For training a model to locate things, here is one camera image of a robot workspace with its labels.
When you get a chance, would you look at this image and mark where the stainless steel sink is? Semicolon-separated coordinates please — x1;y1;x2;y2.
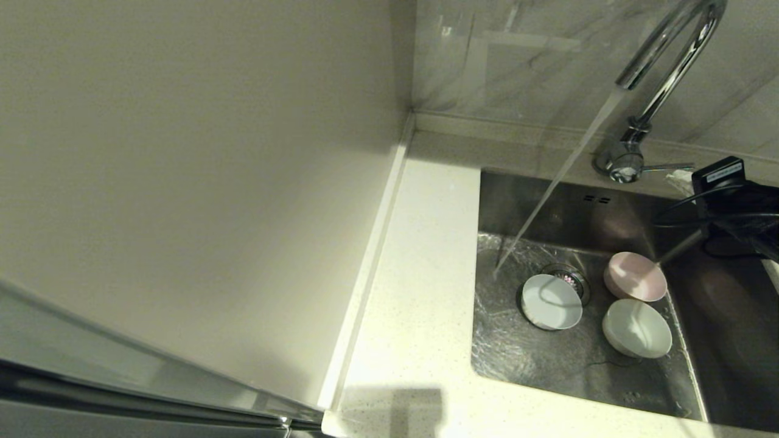
470;169;779;431

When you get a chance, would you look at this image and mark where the light blue bowl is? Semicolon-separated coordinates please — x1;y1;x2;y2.
520;274;584;331

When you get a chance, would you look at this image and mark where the running water stream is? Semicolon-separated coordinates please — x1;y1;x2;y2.
493;85;627;276

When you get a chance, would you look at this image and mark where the stainless steel refrigerator door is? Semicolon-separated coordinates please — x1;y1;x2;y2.
0;277;326;438

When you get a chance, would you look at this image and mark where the chrome gooseneck faucet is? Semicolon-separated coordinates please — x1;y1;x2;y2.
595;0;729;185

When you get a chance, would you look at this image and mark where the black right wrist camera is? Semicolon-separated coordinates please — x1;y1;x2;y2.
692;156;747;192

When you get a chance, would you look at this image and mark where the pink bowl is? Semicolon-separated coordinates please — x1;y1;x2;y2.
604;252;668;302

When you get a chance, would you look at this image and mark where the metal sink drain strainer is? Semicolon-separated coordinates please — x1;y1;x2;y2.
542;263;592;306

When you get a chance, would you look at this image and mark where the white bowl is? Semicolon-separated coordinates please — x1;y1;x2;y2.
603;298;673;358

